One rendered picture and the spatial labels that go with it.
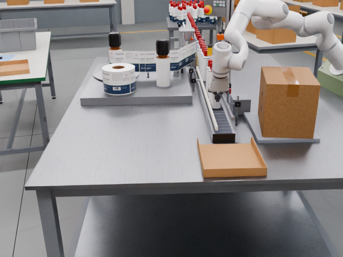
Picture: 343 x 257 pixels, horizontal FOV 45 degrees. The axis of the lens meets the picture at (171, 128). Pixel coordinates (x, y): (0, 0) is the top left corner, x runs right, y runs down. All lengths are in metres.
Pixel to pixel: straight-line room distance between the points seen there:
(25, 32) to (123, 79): 1.87
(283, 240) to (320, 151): 0.63
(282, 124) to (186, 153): 0.48
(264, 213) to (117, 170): 1.12
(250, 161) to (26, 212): 1.80
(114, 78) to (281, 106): 1.02
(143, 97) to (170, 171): 0.83
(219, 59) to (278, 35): 2.42
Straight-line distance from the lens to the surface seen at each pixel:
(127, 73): 2.49
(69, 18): 10.17
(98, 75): 2.90
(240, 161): 1.83
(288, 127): 2.02
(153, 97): 2.47
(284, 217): 2.58
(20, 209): 3.17
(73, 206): 3.08
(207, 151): 1.90
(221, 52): 1.96
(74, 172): 1.79
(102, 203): 2.67
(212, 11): 2.72
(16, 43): 4.22
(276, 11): 2.25
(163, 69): 2.58
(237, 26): 2.10
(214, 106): 2.25
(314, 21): 2.58
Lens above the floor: 1.70
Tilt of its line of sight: 24 degrees down
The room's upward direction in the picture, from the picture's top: 1 degrees counter-clockwise
